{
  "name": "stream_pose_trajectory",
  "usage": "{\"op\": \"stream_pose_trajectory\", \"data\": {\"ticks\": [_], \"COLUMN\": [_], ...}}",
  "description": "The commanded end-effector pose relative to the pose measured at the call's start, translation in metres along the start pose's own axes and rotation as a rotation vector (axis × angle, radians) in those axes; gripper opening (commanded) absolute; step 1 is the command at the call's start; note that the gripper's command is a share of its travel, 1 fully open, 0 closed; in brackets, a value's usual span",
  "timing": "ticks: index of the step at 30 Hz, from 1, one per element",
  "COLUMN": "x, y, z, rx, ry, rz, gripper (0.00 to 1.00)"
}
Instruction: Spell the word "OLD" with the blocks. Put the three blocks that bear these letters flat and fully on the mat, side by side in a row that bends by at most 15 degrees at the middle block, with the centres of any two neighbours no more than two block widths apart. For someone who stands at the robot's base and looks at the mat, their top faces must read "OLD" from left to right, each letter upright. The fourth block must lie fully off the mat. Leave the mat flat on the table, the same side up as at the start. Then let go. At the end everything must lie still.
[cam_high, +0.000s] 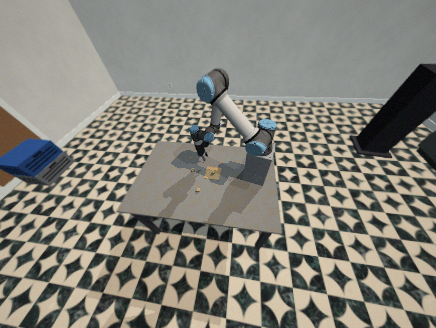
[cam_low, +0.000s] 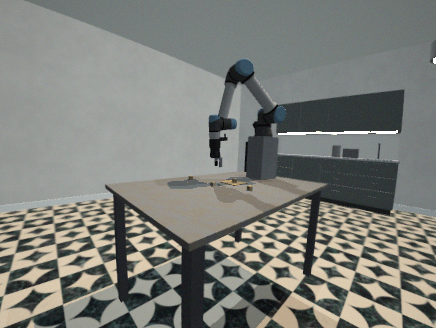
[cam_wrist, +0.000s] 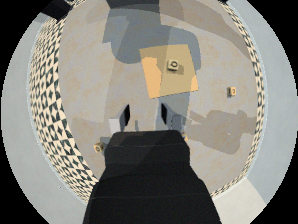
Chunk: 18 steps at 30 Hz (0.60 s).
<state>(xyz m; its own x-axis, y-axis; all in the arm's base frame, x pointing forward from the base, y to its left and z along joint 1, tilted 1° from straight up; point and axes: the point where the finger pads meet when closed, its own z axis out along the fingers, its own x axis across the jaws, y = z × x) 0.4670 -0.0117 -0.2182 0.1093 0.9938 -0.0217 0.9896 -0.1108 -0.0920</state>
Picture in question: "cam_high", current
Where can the tan flat mat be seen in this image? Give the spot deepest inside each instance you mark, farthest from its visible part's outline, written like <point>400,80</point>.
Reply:
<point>208,174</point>

